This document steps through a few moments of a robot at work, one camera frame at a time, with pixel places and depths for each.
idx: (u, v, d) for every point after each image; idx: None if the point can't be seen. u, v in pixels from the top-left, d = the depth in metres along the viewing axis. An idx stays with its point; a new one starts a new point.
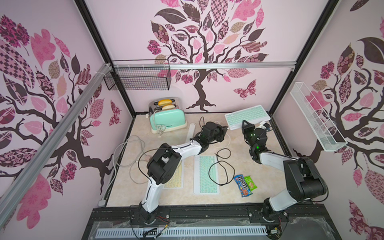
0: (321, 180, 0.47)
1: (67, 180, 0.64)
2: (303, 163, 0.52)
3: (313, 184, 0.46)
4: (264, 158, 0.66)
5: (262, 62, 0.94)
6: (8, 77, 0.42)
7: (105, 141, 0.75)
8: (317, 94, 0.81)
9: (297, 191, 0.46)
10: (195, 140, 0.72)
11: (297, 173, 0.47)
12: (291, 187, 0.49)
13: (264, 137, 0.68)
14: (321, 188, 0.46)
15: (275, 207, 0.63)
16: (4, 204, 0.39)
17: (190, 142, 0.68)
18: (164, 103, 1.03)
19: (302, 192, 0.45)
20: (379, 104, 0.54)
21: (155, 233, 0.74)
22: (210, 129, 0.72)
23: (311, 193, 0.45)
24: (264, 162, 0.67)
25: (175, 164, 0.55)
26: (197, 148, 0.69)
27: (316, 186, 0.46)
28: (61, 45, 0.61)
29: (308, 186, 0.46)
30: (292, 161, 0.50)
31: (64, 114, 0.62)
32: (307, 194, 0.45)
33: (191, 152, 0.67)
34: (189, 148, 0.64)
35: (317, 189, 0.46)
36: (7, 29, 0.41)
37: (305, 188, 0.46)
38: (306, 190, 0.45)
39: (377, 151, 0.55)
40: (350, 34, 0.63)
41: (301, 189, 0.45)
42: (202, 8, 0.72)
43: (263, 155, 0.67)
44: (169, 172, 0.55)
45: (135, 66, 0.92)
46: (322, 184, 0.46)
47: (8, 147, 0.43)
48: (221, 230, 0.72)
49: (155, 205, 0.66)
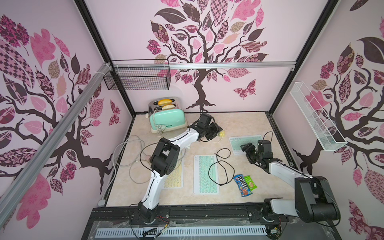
0: (335, 205, 0.43)
1: (67, 180, 0.64)
2: (317, 183, 0.47)
3: (324, 207, 0.43)
4: (275, 170, 0.61)
5: (262, 62, 0.94)
6: (8, 77, 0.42)
7: (105, 142, 0.75)
8: (317, 94, 0.81)
9: (306, 212, 0.43)
10: (192, 128, 0.74)
11: (310, 194, 0.44)
12: (299, 206, 0.46)
13: (268, 144, 0.71)
14: (335, 214, 0.42)
15: (275, 211, 0.63)
16: (4, 205, 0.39)
17: (187, 132, 0.70)
18: (164, 103, 1.03)
19: (312, 214, 0.42)
20: (379, 104, 0.54)
21: (155, 233, 0.74)
22: (207, 115, 0.78)
23: (321, 217, 0.42)
24: (273, 172, 0.63)
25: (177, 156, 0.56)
26: (195, 136, 0.72)
27: (329, 210, 0.42)
28: (61, 45, 0.61)
29: (320, 209, 0.43)
30: (306, 180, 0.47)
31: (64, 114, 0.62)
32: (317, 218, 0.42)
33: (190, 140, 0.70)
34: (188, 137, 0.67)
35: (329, 214, 0.42)
36: (7, 29, 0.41)
37: (316, 212, 0.42)
38: (317, 213, 0.42)
39: (377, 151, 0.55)
40: (349, 34, 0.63)
41: (311, 212, 0.42)
42: (202, 8, 0.72)
43: (273, 166, 0.62)
44: (172, 164, 0.59)
45: (135, 66, 0.92)
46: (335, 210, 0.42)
47: (7, 147, 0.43)
48: (221, 230, 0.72)
49: (156, 203, 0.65)
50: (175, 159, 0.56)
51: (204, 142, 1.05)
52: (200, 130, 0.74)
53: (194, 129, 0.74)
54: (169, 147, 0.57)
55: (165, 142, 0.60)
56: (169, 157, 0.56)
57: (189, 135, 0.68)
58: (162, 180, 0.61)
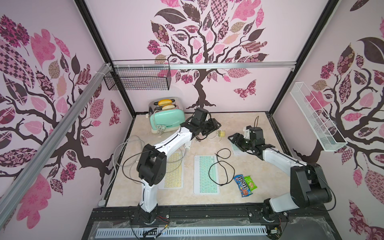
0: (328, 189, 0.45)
1: (67, 180, 0.64)
2: (311, 169, 0.49)
3: (318, 192, 0.45)
4: (269, 157, 0.62)
5: (262, 62, 0.94)
6: (8, 77, 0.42)
7: (105, 141, 0.75)
8: (317, 94, 0.81)
9: (301, 199, 0.45)
10: (184, 127, 0.65)
11: (305, 181, 0.45)
12: (294, 193, 0.47)
13: (260, 131, 0.71)
14: (327, 198, 0.44)
15: (275, 209, 0.63)
16: (4, 205, 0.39)
17: (177, 133, 0.61)
18: (164, 103, 1.03)
19: (307, 200, 0.44)
20: (379, 104, 0.54)
21: (155, 233, 0.74)
22: (202, 111, 0.69)
23: (316, 202, 0.44)
24: (267, 158, 0.63)
25: (165, 163, 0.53)
26: (187, 137, 0.64)
27: (322, 195, 0.45)
28: (61, 45, 0.61)
29: (314, 194, 0.45)
30: (301, 168, 0.48)
31: (64, 114, 0.62)
32: (312, 203, 0.44)
33: (180, 143, 0.62)
34: (178, 140, 0.59)
35: (323, 199, 0.44)
36: (7, 29, 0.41)
37: (311, 197, 0.44)
38: (312, 199, 0.44)
39: (377, 151, 0.55)
40: (349, 34, 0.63)
41: (307, 198, 0.44)
42: (202, 8, 0.72)
43: (267, 153, 0.62)
44: (160, 173, 0.53)
45: (135, 66, 0.92)
46: (328, 194, 0.45)
47: (7, 147, 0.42)
48: (221, 230, 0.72)
49: (154, 205, 0.66)
50: (163, 167, 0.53)
51: (204, 142, 1.05)
52: (194, 127, 0.66)
53: (185, 128, 0.65)
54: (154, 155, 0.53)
55: (147, 152, 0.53)
56: (155, 166, 0.49)
57: (179, 138, 0.60)
58: (153, 187, 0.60)
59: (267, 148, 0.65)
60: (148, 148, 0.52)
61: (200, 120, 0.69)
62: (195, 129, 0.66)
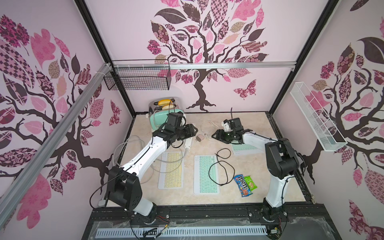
0: (295, 158, 0.54)
1: (67, 180, 0.64)
2: (282, 143, 0.57)
3: (288, 161, 0.53)
4: (248, 139, 0.69)
5: (262, 62, 0.94)
6: (8, 77, 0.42)
7: (105, 141, 0.75)
8: (317, 94, 0.81)
9: (275, 169, 0.53)
10: (157, 136, 0.58)
11: (277, 154, 0.53)
12: (270, 166, 0.55)
13: (237, 120, 0.80)
14: (296, 165, 0.53)
15: (274, 204, 0.63)
16: (4, 205, 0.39)
17: (149, 146, 0.54)
18: (164, 103, 1.03)
19: (280, 169, 0.52)
20: (379, 104, 0.54)
21: (155, 233, 0.74)
22: (175, 115, 0.63)
23: (287, 170, 0.52)
24: (247, 141, 0.71)
25: (139, 185, 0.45)
26: (161, 147, 0.56)
27: (291, 163, 0.53)
28: (61, 45, 0.61)
29: (285, 164, 0.53)
30: (273, 144, 0.54)
31: (64, 114, 0.62)
32: (284, 171, 0.52)
33: (153, 156, 0.54)
34: (151, 154, 0.52)
35: (292, 167, 0.53)
36: (7, 29, 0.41)
37: (283, 167, 0.52)
38: (283, 168, 0.52)
39: (377, 151, 0.55)
40: (349, 34, 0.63)
41: (279, 168, 0.52)
42: (202, 8, 0.72)
43: (246, 137, 0.70)
44: (134, 197, 0.46)
45: (135, 66, 0.92)
46: (296, 162, 0.53)
47: (7, 147, 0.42)
48: (221, 230, 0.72)
49: (149, 208, 0.64)
50: (137, 189, 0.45)
51: (204, 142, 1.05)
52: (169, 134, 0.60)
53: (158, 136, 0.58)
54: (125, 178, 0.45)
55: (115, 177, 0.47)
56: (127, 191, 0.42)
57: (152, 151, 0.52)
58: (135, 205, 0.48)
59: (247, 131, 0.73)
60: (114, 173, 0.44)
61: (174, 125, 0.65)
62: (169, 136, 0.60)
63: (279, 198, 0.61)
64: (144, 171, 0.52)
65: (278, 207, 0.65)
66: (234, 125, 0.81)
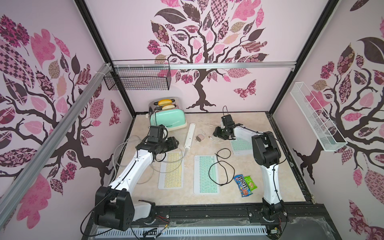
0: (278, 148, 0.61)
1: (67, 180, 0.64)
2: (266, 136, 0.64)
3: (271, 151, 0.61)
4: (238, 132, 0.77)
5: (262, 62, 0.94)
6: (8, 77, 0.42)
7: (105, 141, 0.75)
8: (317, 94, 0.81)
9: (260, 158, 0.60)
10: (141, 149, 0.58)
11: (261, 146, 0.60)
12: (256, 155, 0.63)
13: (228, 116, 0.88)
14: (278, 154, 0.60)
15: (271, 199, 0.65)
16: (4, 204, 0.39)
17: (135, 160, 0.53)
18: (164, 103, 1.03)
19: (264, 158, 0.59)
20: (379, 104, 0.54)
21: (155, 233, 0.74)
22: (157, 127, 0.65)
23: (270, 159, 0.60)
24: (237, 135, 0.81)
25: (130, 200, 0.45)
26: (147, 159, 0.56)
27: (274, 153, 0.60)
28: (61, 45, 0.61)
29: (269, 153, 0.60)
30: (258, 137, 0.61)
31: (64, 114, 0.62)
32: (267, 160, 0.60)
33: (141, 169, 0.53)
34: (139, 166, 0.51)
35: (275, 156, 0.60)
36: (7, 29, 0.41)
37: (266, 156, 0.60)
38: (267, 157, 0.59)
39: (377, 151, 0.55)
40: (349, 34, 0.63)
41: (263, 157, 0.59)
42: (202, 8, 0.72)
43: (236, 130, 0.78)
44: (127, 214, 0.44)
45: (135, 66, 0.92)
46: (277, 152, 0.61)
47: (7, 147, 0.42)
48: (221, 229, 0.79)
49: (147, 208, 0.64)
50: (130, 207, 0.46)
51: (204, 142, 1.05)
52: (153, 144, 0.60)
53: (143, 149, 0.57)
54: (114, 196, 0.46)
55: (104, 198, 0.45)
56: (119, 210, 0.40)
57: (139, 164, 0.52)
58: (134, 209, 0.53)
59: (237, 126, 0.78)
60: (102, 193, 0.41)
61: (157, 137, 0.66)
62: (153, 148, 0.60)
63: (272, 191, 0.64)
64: (133, 186, 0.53)
65: (276, 204, 0.66)
66: (226, 121, 0.90)
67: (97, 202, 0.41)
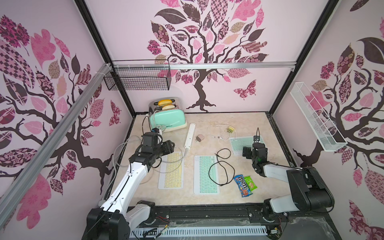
0: (327, 192, 0.45)
1: (67, 180, 0.64)
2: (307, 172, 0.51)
3: (319, 195, 0.45)
4: (269, 170, 0.64)
5: (262, 62, 0.94)
6: (8, 77, 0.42)
7: (105, 142, 0.75)
8: (317, 94, 0.81)
9: (303, 203, 0.44)
10: (135, 162, 0.55)
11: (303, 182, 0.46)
12: (296, 198, 0.47)
13: (263, 148, 0.72)
14: (327, 199, 0.44)
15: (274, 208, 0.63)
16: (3, 205, 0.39)
17: (128, 175, 0.50)
18: (164, 103, 1.03)
19: (309, 204, 0.43)
20: (379, 104, 0.54)
21: (155, 233, 0.74)
22: (151, 136, 0.61)
23: (318, 204, 0.43)
24: (268, 174, 0.65)
25: (125, 220, 0.50)
26: (141, 173, 0.53)
27: (323, 197, 0.44)
28: (61, 45, 0.61)
29: (315, 197, 0.44)
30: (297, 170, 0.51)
31: (64, 114, 0.62)
32: (314, 206, 0.43)
33: (135, 183, 0.51)
34: (132, 183, 0.49)
35: (324, 201, 0.44)
36: (7, 29, 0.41)
37: (311, 199, 0.44)
38: (313, 202, 0.43)
39: (377, 151, 0.55)
40: (349, 34, 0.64)
41: (307, 201, 0.44)
42: (202, 8, 0.72)
43: (267, 168, 0.65)
44: (122, 235, 0.42)
45: (135, 66, 0.92)
46: (328, 195, 0.45)
47: (8, 147, 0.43)
48: (221, 230, 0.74)
49: (147, 209, 0.64)
50: (125, 226, 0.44)
51: (204, 142, 1.05)
52: (147, 155, 0.58)
53: (137, 162, 0.55)
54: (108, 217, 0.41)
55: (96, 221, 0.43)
56: (113, 233, 0.38)
57: (134, 179, 0.50)
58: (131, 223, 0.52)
59: (266, 164, 0.67)
60: (94, 216, 0.39)
61: (152, 146, 0.63)
62: (148, 159, 0.57)
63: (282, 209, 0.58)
64: (127, 203, 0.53)
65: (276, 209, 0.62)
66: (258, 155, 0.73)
67: (89, 226, 0.39)
